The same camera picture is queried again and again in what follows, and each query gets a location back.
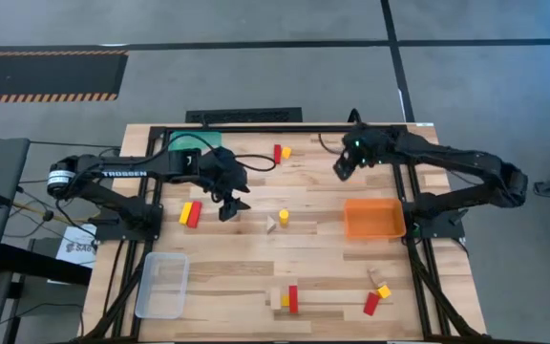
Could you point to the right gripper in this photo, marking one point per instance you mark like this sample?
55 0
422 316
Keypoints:
350 159

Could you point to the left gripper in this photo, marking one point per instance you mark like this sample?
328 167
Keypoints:
229 189

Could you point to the wooden rectangular block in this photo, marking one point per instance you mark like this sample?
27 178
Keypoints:
275 298

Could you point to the red rectangular block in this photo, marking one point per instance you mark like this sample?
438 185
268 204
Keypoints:
293 299
371 304

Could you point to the yellow cube block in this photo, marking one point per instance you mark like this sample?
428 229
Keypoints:
384 291

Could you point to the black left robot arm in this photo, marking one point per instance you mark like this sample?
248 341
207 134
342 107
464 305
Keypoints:
122 173

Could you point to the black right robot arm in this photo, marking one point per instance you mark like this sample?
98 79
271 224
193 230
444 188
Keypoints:
447 157

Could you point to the long red block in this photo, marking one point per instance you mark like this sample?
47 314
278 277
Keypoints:
194 214

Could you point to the yellow cylinder block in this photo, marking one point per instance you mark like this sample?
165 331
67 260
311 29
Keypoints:
283 217

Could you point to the long yellow block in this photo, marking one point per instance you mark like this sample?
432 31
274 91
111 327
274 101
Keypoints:
185 213

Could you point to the orange translucent plastic bin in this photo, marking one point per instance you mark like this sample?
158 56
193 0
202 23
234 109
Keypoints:
374 219

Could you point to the black table clamp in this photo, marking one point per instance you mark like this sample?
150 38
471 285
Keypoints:
354 117

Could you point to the small yellow block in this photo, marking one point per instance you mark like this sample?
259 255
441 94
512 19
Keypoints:
286 153

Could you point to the green translucent plastic bin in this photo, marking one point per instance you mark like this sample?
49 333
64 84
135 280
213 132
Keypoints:
205 139

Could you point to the black floor grille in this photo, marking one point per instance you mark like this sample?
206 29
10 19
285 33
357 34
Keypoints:
244 115

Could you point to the clear plastic bin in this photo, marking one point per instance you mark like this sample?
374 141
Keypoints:
162 285

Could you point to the white printed paper sheet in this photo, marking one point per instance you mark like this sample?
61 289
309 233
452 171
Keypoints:
77 248

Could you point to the black hazard-striped floor mat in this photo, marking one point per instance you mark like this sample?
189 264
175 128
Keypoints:
41 76

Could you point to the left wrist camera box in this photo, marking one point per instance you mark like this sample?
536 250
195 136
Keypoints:
229 165

